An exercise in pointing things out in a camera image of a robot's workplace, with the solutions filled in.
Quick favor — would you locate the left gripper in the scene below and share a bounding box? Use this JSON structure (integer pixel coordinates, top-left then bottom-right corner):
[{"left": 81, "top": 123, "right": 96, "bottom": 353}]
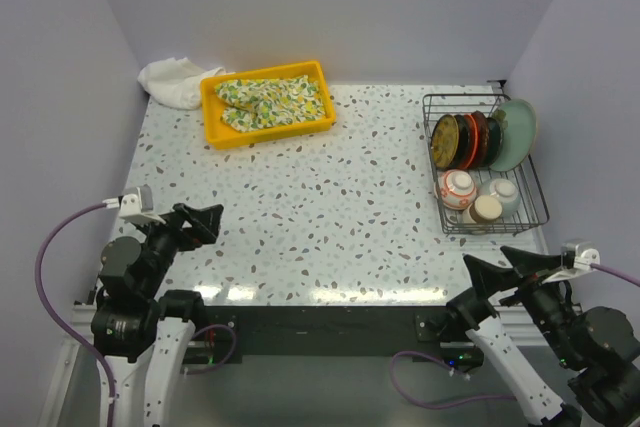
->
[{"left": 135, "top": 200, "right": 222, "bottom": 295}]

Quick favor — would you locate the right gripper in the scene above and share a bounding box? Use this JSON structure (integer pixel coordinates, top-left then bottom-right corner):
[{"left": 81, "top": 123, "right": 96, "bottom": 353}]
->
[{"left": 462, "top": 242, "right": 583, "bottom": 363}]

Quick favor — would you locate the large celadon green plate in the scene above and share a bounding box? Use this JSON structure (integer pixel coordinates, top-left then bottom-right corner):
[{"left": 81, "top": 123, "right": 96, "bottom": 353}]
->
[{"left": 489, "top": 98, "right": 538, "bottom": 172}]

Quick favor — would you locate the dark blue small plate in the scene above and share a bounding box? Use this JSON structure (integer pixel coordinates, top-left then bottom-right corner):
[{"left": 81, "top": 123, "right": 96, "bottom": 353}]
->
[{"left": 481, "top": 117, "right": 503, "bottom": 167}]

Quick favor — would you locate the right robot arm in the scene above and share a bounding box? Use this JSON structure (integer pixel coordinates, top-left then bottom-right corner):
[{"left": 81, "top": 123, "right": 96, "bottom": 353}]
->
[{"left": 445, "top": 242, "right": 639, "bottom": 426}]

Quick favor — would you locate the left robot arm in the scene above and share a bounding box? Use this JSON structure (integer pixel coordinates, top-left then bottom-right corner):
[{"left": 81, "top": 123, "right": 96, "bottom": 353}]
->
[{"left": 91, "top": 203, "right": 224, "bottom": 426}]

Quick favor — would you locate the beige cup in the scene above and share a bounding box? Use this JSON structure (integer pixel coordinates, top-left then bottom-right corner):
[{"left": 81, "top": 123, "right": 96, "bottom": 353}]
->
[{"left": 462, "top": 195, "right": 503, "bottom": 225}]

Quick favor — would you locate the pale green bowl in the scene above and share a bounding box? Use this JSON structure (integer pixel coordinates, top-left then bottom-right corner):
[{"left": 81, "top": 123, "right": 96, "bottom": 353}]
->
[{"left": 478, "top": 178, "right": 521, "bottom": 217}]

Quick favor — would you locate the yellow plastic tray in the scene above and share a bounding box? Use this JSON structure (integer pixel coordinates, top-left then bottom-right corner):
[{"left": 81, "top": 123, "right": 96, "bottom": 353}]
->
[{"left": 200, "top": 61, "right": 336, "bottom": 149}]

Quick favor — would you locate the white red patterned bowl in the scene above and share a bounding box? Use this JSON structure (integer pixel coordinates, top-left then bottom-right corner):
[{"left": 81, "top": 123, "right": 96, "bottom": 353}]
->
[{"left": 434, "top": 169, "right": 478, "bottom": 211}]

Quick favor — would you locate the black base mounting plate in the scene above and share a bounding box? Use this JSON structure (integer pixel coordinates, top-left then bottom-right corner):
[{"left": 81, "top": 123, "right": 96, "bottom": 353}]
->
[{"left": 205, "top": 306, "right": 484, "bottom": 369}]

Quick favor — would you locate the lemon print cloth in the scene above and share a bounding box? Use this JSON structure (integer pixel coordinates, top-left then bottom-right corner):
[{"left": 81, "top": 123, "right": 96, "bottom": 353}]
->
[{"left": 215, "top": 75, "right": 326, "bottom": 133}]

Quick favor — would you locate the white cloth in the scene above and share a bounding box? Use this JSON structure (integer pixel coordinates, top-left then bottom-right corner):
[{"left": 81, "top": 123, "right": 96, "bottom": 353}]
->
[{"left": 137, "top": 57, "right": 230, "bottom": 111}]

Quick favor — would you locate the yellow patterned plate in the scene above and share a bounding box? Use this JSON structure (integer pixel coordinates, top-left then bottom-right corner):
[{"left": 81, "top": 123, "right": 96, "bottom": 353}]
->
[{"left": 430, "top": 115, "right": 459, "bottom": 169}]

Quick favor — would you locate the dark red lacquer plate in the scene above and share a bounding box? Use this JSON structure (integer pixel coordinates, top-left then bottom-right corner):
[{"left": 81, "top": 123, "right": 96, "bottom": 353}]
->
[{"left": 470, "top": 111, "right": 489, "bottom": 168}]

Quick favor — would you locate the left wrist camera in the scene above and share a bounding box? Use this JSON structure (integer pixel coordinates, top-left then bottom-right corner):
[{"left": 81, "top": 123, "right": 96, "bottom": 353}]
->
[{"left": 103, "top": 185, "right": 165, "bottom": 226}]

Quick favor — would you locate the black wire dish rack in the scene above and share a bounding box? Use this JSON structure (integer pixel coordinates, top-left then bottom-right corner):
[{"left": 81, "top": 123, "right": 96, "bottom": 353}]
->
[{"left": 422, "top": 92, "right": 550, "bottom": 235}]

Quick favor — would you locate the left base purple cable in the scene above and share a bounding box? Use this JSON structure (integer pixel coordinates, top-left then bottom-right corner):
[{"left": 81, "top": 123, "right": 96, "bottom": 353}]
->
[{"left": 182, "top": 324, "right": 237, "bottom": 376}]

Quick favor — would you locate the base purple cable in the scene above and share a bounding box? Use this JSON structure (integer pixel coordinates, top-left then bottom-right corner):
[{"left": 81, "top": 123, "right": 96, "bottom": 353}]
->
[
  {"left": 182, "top": 324, "right": 237, "bottom": 376},
  {"left": 390, "top": 350, "right": 516, "bottom": 409}
]

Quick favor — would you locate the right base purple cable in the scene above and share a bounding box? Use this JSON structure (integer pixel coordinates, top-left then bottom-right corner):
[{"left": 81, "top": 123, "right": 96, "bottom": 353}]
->
[{"left": 390, "top": 350, "right": 516, "bottom": 409}]

